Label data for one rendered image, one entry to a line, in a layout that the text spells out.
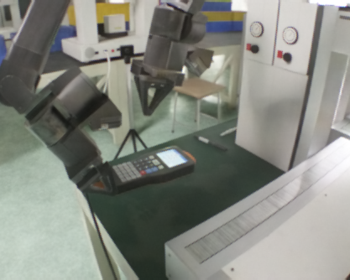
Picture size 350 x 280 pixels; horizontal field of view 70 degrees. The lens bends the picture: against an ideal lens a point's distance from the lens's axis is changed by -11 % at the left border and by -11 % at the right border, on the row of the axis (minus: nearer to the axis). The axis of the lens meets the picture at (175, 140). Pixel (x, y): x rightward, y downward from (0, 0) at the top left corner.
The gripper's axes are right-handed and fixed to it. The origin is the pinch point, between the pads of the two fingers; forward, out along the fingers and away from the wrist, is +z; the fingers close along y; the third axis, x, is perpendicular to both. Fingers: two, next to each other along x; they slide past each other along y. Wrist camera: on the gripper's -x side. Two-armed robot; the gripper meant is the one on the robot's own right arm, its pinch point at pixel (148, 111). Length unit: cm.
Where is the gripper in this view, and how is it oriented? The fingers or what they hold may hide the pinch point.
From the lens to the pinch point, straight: 54.0
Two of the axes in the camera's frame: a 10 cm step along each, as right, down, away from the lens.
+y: -5.0, -4.2, 7.6
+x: -8.4, 0.1, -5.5
